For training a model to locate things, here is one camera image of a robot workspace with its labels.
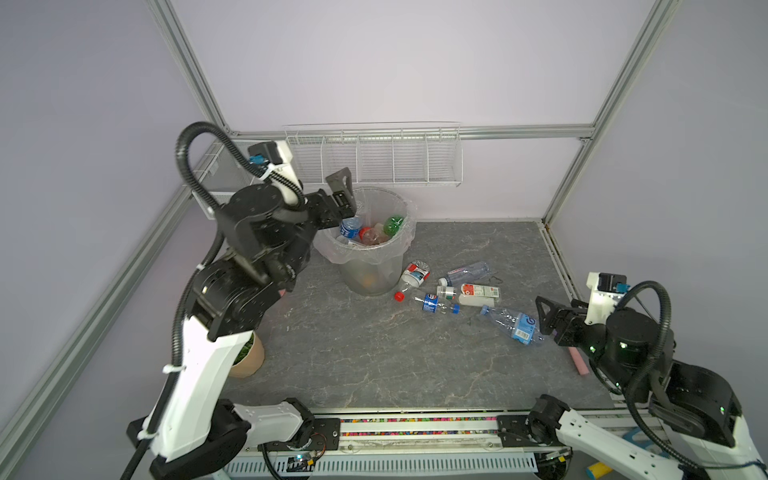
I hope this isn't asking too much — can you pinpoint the blue yellow toy rake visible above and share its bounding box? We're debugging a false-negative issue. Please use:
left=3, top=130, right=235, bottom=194
left=585, top=427, right=652, bottom=480

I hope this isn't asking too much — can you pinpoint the clear plastic bin liner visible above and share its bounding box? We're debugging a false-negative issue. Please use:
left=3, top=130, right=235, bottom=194
left=313, top=187, right=417, bottom=265

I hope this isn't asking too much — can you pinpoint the pepsi blue label bottle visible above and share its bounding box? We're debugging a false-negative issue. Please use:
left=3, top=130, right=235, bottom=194
left=413, top=293, right=461, bottom=315

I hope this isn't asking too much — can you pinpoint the white cap blue bottle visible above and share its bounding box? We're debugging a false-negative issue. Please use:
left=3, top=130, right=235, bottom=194
left=340, top=216, right=363, bottom=242

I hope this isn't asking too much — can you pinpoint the white wire wall shelf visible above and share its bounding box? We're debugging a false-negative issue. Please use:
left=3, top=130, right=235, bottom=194
left=284, top=122, right=464, bottom=186

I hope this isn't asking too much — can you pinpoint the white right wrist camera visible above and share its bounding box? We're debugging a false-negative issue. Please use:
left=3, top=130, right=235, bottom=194
left=585, top=272, right=629, bottom=325

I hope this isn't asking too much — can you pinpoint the white mesh wall basket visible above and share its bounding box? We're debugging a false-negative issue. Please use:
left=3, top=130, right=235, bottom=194
left=193, top=140, right=260, bottom=205

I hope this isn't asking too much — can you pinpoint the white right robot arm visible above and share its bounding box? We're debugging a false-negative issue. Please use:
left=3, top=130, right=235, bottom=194
left=527, top=273, right=767, bottom=479

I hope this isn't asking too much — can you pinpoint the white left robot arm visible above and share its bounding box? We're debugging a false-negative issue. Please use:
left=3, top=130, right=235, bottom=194
left=123, top=121, right=357, bottom=479

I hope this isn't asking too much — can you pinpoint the light blue label bottle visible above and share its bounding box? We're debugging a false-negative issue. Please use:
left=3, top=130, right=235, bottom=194
left=481, top=306, right=544, bottom=345

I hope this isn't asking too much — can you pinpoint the potted green plant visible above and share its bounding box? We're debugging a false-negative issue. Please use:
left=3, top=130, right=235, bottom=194
left=229, top=333, right=266, bottom=379

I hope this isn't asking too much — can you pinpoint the grey mesh waste bin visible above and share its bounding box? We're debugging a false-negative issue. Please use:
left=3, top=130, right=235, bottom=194
left=316, top=187, right=415, bottom=298

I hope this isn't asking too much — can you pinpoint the green soda bottle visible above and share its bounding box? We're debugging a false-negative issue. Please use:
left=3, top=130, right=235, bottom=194
left=383, top=215, right=405, bottom=238

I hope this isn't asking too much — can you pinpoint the red cap brown bottle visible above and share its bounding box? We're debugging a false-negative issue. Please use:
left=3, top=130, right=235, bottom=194
left=359, top=223, right=390, bottom=246

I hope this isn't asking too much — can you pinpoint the purple pink toy spade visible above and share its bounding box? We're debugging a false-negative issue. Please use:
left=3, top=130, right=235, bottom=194
left=568, top=347, right=591, bottom=376

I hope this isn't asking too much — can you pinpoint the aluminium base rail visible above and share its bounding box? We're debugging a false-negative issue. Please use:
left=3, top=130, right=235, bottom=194
left=214, top=410, right=559, bottom=479

